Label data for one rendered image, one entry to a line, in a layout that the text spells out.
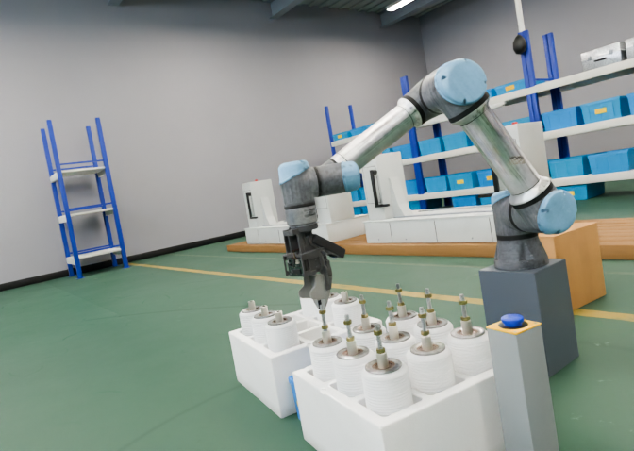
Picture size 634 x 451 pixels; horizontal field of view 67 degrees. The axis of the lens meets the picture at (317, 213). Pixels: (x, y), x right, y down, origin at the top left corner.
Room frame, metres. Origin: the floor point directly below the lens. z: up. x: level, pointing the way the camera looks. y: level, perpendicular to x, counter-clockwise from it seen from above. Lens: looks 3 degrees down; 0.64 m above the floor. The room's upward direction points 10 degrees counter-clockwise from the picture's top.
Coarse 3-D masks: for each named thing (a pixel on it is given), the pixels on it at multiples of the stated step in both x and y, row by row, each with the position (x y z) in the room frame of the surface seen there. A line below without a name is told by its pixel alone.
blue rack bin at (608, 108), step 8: (616, 96) 4.80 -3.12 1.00; (624, 96) 4.84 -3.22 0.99; (584, 104) 5.04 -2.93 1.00; (592, 104) 4.98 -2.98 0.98; (600, 104) 4.93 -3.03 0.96; (608, 104) 4.87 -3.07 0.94; (616, 104) 4.81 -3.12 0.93; (624, 104) 4.85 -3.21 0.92; (584, 112) 5.06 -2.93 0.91; (592, 112) 5.00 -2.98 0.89; (600, 112) 4.94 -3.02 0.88; (608, 112) 4.89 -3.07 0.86; (616, 112) 4.83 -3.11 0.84; (624, 112) 4.84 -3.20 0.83; (584, 120) 5.07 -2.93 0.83; (592, 120) 5.01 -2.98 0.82; (600, 120) 4.95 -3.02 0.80
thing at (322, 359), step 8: (344, 344) 1.15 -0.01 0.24; (312, 352) 1.14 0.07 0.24; (320, 352) 1.13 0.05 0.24; (328, 352) 1.12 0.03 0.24; (336, 352) 1.13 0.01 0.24; (312, 360) 1.15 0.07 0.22; (320, 360) 1.13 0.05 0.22; (328, 360) 1.13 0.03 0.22; (312, 368) 1.16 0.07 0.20; (320, 368) 1.13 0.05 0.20; (328, 368) 1.13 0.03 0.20; (320, 376) 1.14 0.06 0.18; (328, 376) 1.13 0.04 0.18
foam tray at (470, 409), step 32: (320, 384) 1.10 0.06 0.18; (480, 384) 0.98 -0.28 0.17; (320, 416) 1.09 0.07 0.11; (352, 416) 0.95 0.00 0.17; (416, 416) 0.90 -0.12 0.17; (448, 416) 0.93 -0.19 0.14; (480, 416) 0.97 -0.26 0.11; (320, 448) 1.12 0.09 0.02; (352, 448) 0.97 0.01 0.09; (384, 448) 0.86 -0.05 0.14; (416, 448) 0.89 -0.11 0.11; (448, 448) 0.93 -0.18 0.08; (480, 448) 0.96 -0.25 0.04
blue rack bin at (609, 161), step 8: (608, 152) 5.34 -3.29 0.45; (616, 152) 4.84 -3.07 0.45; (624, 152) 4.79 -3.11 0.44; (632, 152) 4.85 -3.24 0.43; (592, 160) 5.03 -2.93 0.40; (600, 160) 4.97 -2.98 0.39; (608, 160) 4.91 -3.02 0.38; (616, 160) 4.86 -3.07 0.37; (624, 160) 4.80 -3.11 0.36; (632, 160) 4.85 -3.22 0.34; (592, 168) 5.04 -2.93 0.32; (600, 168) 4.98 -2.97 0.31; (608, 168) 4.93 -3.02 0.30; (616, 168) 4.87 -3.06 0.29; (624, 168) 4.81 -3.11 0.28; (632, 168) 4.84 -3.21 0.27
